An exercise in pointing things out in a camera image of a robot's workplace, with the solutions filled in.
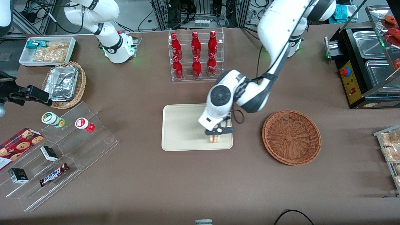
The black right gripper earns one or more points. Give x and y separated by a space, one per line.
13 94

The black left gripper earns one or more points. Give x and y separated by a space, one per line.
227 118

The triangular sandwich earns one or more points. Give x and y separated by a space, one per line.
215 139

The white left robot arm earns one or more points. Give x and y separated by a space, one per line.
275 25

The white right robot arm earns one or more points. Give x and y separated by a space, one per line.
115 47

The light wicker basket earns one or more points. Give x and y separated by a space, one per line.
71 104

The beige plastic tray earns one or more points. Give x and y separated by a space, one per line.
181 128

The brown round wicker basket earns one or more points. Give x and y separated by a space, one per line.
290 137

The green capped yogurt bottle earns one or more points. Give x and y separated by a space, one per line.
50 118

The aluminium foil container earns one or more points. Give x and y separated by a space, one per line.
61 82

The white rectangular snack bin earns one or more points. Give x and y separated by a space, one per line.
26 60

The clear bag of crackers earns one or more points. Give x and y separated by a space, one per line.
50 55
58 45

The red capped yogurt bottle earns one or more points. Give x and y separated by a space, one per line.
82 123

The red chocolate cookie box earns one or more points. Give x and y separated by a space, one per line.
18 145

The teal snack packet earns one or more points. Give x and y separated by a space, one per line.
32 44

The small black carton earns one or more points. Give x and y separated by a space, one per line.
49 153
18 175

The red cola bottle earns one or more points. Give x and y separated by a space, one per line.
212 44
196 45
177 68
176 47
212 66
197 68

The clear acrylic stepped display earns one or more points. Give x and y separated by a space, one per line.
93 147

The snickers chocolate bar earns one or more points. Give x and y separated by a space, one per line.
53 175

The clear acrylic bottle rack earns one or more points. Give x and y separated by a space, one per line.
189 53

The small grey device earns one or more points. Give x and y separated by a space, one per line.
203 222

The white power strip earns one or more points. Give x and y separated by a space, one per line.
202 22

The black hot food case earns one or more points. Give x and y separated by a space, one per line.
350 81

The steel food pan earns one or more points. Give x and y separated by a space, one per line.
381 73
368 43

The teal plastic bag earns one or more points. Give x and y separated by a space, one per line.
345 13

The fried chicken piece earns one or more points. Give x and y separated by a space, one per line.
397 180
397 168
393 153
392 138

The red fried sausage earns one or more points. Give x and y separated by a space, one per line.
397 64
394 32
390 20

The aluminium profile frame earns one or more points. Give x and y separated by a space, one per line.
242 12
47 17

